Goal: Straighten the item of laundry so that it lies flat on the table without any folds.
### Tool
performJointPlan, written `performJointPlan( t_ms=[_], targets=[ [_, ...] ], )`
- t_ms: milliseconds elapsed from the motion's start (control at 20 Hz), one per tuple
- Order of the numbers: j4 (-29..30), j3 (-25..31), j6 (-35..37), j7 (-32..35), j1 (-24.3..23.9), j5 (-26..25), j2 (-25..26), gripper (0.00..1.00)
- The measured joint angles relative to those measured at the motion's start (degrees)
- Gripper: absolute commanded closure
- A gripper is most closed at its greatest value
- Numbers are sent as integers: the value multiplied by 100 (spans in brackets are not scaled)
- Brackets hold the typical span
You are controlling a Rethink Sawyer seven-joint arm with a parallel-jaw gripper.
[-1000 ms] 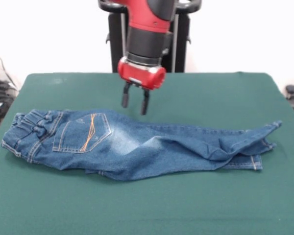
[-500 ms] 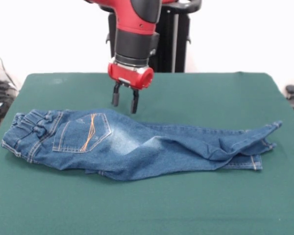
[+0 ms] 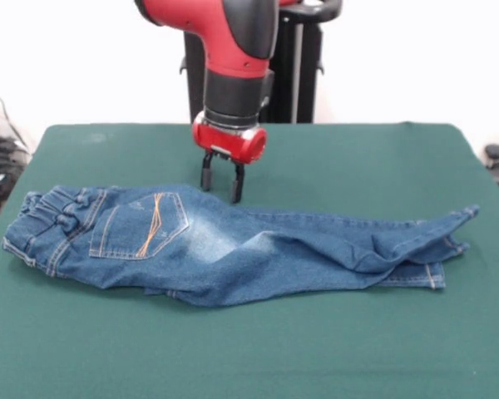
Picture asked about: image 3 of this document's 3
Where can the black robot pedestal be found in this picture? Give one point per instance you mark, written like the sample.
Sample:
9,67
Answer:
305,75

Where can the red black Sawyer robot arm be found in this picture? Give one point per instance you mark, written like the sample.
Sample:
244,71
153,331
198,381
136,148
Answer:
228,45

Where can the blue denim jeans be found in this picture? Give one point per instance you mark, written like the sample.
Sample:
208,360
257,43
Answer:
253,257

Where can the dark green table cloth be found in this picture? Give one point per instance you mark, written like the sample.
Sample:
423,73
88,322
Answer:
274,353

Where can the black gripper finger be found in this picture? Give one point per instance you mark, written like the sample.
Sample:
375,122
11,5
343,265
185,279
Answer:
207,174
237,187

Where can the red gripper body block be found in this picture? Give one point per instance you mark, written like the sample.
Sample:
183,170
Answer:
233,143

